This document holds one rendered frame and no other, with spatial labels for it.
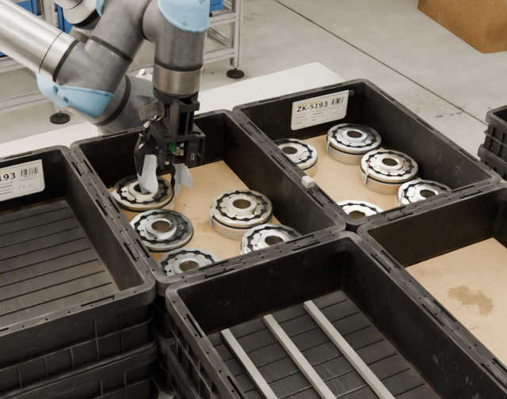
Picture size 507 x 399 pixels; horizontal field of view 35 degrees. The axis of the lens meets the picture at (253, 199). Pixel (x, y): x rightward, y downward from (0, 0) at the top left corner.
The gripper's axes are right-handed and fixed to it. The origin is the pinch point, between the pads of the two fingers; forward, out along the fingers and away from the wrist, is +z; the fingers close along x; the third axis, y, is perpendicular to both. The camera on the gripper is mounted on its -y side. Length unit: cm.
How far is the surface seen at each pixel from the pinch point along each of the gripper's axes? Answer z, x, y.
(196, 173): 1.0, 9.4, -4.8
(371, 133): -6.1, 42.9, 0.6
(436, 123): 64, 178, -112
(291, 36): 65, 167, -212
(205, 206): 1.4, 6.4, 4.9
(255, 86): 9, 49, -52
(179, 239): -0.3, -3.1, 14.8
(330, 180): -1.5, 30.2, 7.2
